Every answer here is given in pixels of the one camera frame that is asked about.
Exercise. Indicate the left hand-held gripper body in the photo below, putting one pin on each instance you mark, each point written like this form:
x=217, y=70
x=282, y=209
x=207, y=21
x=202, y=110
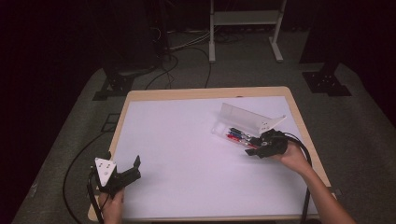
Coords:
x=106, y=172

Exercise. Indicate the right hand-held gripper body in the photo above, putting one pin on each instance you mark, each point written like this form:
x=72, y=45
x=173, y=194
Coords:
x=274, y=143

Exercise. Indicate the black pen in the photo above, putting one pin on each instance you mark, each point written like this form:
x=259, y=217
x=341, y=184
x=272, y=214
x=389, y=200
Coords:
x=238, y=131

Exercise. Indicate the blue pen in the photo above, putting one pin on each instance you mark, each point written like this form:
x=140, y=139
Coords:
x=235, y=135

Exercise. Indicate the red pen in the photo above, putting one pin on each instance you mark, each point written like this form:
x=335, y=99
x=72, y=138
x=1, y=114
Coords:
x=233, y=138

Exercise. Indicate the clear plastic pencil case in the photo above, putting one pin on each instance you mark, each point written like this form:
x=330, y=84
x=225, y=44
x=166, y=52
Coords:
x=239, y=116

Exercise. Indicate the person's right hand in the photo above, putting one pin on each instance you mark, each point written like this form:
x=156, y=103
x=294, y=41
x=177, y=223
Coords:
x=294, y=158

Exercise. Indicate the person's left hand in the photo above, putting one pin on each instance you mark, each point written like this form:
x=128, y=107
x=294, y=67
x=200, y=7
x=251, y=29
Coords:
x=112, y=208

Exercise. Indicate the white table mat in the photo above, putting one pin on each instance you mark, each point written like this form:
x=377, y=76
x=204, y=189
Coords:
x=186, y=149

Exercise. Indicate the black stand base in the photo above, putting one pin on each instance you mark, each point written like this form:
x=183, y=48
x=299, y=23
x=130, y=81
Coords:
x=325, y=82
x=116, y=84

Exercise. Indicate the white metal stand frame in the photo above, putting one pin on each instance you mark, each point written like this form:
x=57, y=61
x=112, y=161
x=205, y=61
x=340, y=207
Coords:
x=246, y=17

